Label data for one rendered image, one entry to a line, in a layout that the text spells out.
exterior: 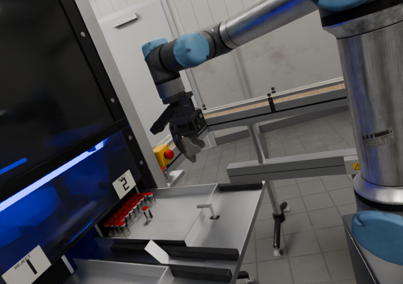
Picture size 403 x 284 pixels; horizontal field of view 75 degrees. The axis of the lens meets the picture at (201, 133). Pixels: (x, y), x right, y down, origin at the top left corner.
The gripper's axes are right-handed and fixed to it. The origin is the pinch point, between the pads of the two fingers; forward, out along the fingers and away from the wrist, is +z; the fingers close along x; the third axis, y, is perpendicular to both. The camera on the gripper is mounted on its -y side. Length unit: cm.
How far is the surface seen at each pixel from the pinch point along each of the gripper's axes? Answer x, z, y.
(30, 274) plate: -41.4, 3.4, -23.1
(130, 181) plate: -4.8, 3.1, -23.1
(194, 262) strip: -23.8, 16.2, 6.1
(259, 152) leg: 86, 41, -8
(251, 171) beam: 84, 53, -16
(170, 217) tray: -7.3, 16.1, -10.7
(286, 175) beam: 84, 58, 6
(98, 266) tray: -28.6, 14.7, -21.7
